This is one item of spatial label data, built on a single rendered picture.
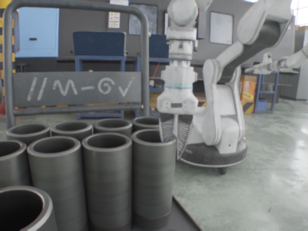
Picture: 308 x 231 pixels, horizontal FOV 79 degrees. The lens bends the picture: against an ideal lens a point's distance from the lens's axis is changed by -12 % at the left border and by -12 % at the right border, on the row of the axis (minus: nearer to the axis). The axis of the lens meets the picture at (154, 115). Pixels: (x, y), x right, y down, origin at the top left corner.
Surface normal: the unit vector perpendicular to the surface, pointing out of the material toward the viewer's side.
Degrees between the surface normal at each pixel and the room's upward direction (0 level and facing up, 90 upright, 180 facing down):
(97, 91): 82
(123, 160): 90
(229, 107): 61
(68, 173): 90
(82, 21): 86
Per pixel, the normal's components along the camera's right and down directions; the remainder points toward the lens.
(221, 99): 0.24, -0.26
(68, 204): 0.65, 0.22
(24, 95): 0.38, 0.11
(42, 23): 0.19, 0.18
